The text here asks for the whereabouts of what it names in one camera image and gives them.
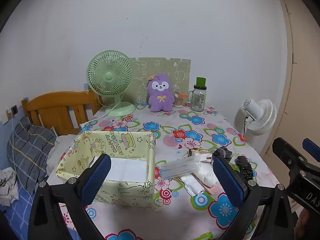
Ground white soft pack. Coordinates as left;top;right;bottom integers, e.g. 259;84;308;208
179;162;221;197

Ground purple plush toy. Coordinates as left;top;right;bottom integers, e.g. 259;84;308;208
146;73;175;113

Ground crumpled white cloth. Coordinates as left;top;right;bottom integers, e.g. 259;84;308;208
0;167;20;207

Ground pink packet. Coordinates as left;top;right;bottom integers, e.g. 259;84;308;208
200;184;222;196

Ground black bundle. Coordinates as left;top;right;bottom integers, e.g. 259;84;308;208
234;155;256;181

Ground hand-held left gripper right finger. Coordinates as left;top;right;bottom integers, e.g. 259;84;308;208
212;156;296;240

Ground clear plastic tube pack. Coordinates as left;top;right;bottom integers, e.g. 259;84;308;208
159;154;202;180

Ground green desk fan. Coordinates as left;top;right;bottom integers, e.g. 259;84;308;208
87;51;137;117

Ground blue checked bed sheet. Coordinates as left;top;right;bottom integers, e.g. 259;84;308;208
0;175;80;240

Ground beige door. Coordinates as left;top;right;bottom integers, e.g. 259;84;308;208
260;0;320;161

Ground wooden bed headboard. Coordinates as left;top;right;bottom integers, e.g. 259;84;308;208
21;86;103;136

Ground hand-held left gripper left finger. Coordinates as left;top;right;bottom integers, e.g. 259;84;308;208
27;153;112;240

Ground glass jar with green lid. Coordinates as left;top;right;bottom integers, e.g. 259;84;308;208
187;77;207;112

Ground grey fuzzy gloves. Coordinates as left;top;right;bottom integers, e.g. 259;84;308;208
212;148;233;161

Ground white fan power cable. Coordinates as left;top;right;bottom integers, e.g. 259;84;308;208
79;104;120;130

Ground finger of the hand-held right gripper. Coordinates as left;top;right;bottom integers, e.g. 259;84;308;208
302;138;320;163
272;137;320;214

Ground yellow printed storage box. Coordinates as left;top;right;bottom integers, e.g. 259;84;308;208
55;131;157;208

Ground white floor fan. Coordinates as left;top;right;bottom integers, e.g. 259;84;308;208
234;97;277;143

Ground white blanket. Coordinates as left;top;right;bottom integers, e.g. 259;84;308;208
47;134;81;178

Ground clear toothpick jar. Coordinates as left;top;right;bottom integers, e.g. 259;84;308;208
174;91;188;108

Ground grey plaid pillow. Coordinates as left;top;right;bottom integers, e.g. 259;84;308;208
6;116;57;195

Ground white charging cable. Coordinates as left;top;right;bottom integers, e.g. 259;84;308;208
9;107;18;183

